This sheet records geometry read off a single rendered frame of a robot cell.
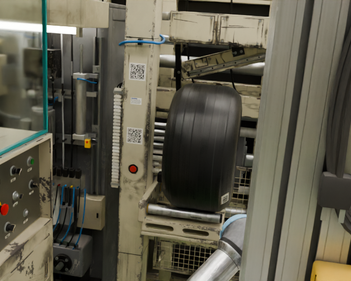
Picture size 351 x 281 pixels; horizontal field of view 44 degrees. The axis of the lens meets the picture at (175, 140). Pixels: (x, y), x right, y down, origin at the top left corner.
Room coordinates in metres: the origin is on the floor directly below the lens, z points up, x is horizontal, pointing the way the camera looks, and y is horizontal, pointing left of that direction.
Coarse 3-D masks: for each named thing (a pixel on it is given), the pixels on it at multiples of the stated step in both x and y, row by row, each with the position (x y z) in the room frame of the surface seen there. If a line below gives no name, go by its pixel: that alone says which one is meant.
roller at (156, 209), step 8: (152, 208) 1.83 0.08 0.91; (160, 208) 1.83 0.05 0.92; (168, 208) 1.83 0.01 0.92; (176, 208) 1.83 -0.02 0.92; (176, 216) 1.82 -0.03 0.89; (184, 216) 1.81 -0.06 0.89; (192, 216) 1.80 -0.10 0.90; (200, 216) 1.79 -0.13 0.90; (208, 216) 1.79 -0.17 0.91; (216, 216) 1.79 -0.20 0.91
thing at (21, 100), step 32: (0, 0) 1.41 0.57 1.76; (32, 0) 1.61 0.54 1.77; (0, 32) 1.40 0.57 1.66; (32, 32) 1.60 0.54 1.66; (0, 64) 1.40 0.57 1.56; (32, 64) 1.60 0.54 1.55; (0, 96) 1.39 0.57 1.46; (32, 96) 1.60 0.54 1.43; (0, 128) 1.38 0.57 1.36; (32, 128) 1.59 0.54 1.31
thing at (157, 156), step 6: (156, 120) 2.45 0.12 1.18; (162, 120) 2.45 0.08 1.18; (156, 126) 2.32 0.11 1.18; (162, 126) 2.32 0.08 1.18; (156, 132) 2.31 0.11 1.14; (162, 132) 2.31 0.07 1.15; (156, 138) 2.32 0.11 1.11; (162, 138) 2.32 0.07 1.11; (156, 144) 2.31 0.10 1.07; (162, 144) 2.31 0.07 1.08; (156, 150) 2.32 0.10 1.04; (162, 150) 2.32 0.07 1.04; (156, 156) 2.32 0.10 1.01; (156, 162) 2.33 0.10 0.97; (156, 168) 2.32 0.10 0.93
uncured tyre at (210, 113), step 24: (192, 96) 1.83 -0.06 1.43; (216, 96) 1.83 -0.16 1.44; (240, 96) 1.93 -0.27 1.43; (168, 120) 1.78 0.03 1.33; (192, 120) 1.73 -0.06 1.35; (216, 120) 1.72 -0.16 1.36; (240, 120) 2.10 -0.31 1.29; (168, 144) 1.72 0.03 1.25; (192, 144) 1.69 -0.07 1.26; (216, 144) 1.68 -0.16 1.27; (168, 168) 1.70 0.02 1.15; (192, 168) 1.67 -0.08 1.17; (216, 168) 1.66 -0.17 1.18; (168, 192) 1.74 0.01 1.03; (192, 192) 1.70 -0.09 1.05; (216, 192) 1.68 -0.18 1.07
